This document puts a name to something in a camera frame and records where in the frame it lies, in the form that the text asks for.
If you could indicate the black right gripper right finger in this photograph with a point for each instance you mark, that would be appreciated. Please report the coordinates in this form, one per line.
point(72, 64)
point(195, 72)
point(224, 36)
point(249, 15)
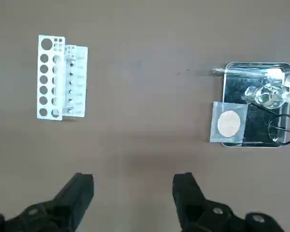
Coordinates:
point(186, 193)

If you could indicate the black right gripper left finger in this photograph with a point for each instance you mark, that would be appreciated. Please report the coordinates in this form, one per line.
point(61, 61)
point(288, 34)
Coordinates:
point(75, 193)

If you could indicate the black tripod stand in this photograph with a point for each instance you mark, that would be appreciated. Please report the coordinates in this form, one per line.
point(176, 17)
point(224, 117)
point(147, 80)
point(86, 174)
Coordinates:
point(285, 115)

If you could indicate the glass test tube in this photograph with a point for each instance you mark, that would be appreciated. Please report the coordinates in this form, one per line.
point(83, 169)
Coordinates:
point(217, 70)

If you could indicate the steel tray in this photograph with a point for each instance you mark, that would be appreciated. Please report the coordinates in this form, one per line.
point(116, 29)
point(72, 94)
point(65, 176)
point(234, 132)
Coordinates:
point(234, 84)

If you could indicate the white test tube rack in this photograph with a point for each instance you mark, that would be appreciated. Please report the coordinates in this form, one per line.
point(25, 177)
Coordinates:
point(50, 83)

